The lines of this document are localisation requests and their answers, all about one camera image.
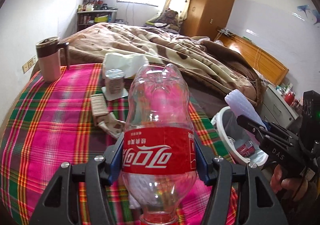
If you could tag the white round trash bin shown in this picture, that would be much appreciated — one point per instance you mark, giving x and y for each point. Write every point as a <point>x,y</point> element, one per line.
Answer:
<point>232,135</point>

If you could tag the red cartoon drink can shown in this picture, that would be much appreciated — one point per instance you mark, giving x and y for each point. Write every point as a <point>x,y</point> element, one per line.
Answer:
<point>247,149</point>

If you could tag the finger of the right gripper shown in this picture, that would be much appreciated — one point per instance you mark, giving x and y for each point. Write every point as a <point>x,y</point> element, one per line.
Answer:
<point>250,125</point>

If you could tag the person's right hand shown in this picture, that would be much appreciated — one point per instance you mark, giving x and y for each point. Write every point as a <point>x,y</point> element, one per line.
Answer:
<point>298,186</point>

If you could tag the white foam sheet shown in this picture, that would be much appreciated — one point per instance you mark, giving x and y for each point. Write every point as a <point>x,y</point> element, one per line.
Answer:
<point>240,105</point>

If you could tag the white yogurt cup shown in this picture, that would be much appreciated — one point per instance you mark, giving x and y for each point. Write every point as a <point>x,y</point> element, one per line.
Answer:
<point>114,85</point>

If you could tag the wooden headboard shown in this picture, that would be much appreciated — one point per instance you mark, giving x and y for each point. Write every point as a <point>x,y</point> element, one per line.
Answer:
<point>267,65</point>

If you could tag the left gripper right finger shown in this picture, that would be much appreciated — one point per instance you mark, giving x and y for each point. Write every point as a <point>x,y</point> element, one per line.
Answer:
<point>257,203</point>

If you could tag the brown patterned fleece blanket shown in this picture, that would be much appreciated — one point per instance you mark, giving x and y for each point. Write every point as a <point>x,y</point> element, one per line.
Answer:
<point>216,69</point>

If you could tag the pink brown travel mug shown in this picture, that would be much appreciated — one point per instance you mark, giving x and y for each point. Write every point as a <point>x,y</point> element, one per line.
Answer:
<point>48,53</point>

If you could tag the brown teddy bear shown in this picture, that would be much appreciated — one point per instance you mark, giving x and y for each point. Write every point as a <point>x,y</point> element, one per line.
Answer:
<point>170,19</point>

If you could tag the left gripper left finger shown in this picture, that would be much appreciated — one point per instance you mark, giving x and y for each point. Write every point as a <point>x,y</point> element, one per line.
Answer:
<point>60,201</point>

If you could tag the clear cola plastic bottle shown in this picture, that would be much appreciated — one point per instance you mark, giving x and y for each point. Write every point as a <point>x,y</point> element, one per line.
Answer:
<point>159,158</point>

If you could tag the small beige printed box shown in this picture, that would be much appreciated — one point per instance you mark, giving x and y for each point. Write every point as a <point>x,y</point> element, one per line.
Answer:
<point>99,108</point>

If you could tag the wooden wardrobe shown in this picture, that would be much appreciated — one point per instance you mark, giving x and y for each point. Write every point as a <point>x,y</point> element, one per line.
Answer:
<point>206,17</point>

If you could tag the red cup on cabinet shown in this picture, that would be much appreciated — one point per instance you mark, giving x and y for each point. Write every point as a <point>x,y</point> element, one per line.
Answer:
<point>289,98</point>

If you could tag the pink plaid blanket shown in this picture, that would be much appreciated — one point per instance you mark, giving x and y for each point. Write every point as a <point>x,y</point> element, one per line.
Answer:
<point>52,123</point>

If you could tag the grey bedside drawer cabinet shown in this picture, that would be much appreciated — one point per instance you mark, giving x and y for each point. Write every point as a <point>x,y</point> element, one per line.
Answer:
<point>275,109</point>

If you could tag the cluttered wall shelf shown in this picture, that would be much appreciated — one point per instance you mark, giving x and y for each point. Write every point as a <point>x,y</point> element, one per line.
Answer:
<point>93,12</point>

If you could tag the yellow tissue pack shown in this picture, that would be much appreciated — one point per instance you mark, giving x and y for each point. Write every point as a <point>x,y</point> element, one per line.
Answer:
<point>129,64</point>

